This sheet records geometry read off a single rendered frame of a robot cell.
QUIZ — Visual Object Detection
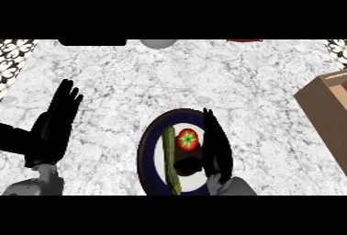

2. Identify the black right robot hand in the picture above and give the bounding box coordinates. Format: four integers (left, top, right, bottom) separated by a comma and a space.
173, 107, 236, 179

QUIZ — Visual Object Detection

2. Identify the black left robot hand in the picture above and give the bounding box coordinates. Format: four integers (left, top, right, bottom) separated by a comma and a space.
0, 78, 86, 169

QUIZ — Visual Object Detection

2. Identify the red tomato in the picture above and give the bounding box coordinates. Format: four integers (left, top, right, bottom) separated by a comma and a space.
176, 129, 200, 152

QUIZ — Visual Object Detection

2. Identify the dark blue white plate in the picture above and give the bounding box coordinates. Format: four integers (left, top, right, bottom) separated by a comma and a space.
138, 107, 215, 196

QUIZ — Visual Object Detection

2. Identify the brown cardboard box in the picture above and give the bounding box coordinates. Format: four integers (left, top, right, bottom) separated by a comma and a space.
293, 69, 347, 177

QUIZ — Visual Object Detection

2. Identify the green cucumber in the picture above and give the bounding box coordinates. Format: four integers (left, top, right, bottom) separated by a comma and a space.
162, 124, 184, 196

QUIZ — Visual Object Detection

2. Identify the black flat appliance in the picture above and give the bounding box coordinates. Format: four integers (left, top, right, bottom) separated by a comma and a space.
58, 39, 129, 47

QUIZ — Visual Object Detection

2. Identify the grey round bowl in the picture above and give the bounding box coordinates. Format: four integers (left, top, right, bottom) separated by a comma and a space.
140, 39, 178, 50

